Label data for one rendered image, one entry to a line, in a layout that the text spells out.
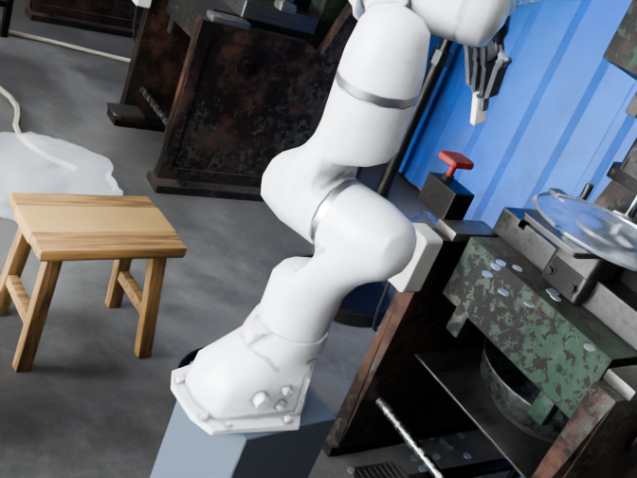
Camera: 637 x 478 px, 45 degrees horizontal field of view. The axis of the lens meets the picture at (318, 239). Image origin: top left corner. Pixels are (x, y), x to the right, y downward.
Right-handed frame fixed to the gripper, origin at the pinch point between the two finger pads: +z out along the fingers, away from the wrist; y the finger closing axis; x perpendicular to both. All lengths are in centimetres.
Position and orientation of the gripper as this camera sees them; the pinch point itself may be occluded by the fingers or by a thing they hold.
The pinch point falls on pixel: (479, 107)
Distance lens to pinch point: 163.1
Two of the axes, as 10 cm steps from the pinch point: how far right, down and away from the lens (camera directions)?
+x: 8.8, -3.1, 3.5
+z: 0.3, 7.8, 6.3
